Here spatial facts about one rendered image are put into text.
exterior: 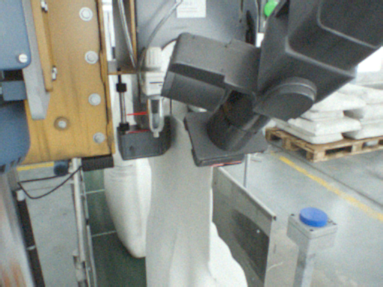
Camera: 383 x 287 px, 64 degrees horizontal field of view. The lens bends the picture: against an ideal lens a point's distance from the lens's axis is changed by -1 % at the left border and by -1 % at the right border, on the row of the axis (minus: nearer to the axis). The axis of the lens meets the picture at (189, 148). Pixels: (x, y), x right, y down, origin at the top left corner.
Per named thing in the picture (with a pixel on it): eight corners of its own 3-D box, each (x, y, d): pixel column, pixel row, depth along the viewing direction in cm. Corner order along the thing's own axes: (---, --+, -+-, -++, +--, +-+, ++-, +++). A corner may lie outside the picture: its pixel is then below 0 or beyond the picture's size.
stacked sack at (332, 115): (345, 121, 315) (348, 108, 310) (309, 124, 305) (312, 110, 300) (306, 107, 375) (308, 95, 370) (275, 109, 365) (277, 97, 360)
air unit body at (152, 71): (174, 137, 55) (173, 47, 50) (148, 141, 54) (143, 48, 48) (167, 131, 59) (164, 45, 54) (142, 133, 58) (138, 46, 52)
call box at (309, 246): (334, 247, 71) (339, 225, 68) (307, 255, 68) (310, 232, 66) (310, 227, 77) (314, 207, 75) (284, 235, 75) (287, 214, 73)
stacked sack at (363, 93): (393, 104, 338) (396, 90, 333) (363, 107, 324) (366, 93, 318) (345, 93, 396) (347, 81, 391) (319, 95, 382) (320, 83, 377)
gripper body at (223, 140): (180, 119, 41) (197, 87, 34) (247, 113, 44) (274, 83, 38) (193, 165, 38) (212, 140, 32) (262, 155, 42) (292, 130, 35)
